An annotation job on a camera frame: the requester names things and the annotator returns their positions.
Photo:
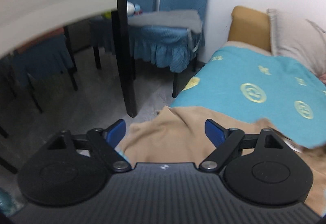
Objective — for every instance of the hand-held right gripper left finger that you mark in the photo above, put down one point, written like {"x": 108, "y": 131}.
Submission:
{"x": 116, "y": 133}

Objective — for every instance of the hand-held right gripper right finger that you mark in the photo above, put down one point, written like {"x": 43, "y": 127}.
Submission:
{"x": 215, "y": 133}

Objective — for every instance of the tan skeleton print shirt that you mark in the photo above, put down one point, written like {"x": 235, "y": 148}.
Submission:
{"x": 178, "y": 137}

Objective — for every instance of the bed with teal patterned sheet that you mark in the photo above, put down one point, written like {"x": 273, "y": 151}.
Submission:
{"x": 254, "y": 79}

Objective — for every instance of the tan padded headboard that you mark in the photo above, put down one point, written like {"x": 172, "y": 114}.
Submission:
{"x": 250, "y": 28}

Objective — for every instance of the green ball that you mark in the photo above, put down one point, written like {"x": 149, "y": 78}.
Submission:
{"x": 107, "y": 15}

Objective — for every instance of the grey pillow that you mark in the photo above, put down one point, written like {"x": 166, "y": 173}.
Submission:
{"x": 295, "y": 43}

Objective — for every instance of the grey seat cushion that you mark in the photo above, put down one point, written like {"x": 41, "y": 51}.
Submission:
{"x": 165, "y": 19}

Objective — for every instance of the white and blue toy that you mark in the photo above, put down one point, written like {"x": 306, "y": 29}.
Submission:
{"x": 133, "y": 8}

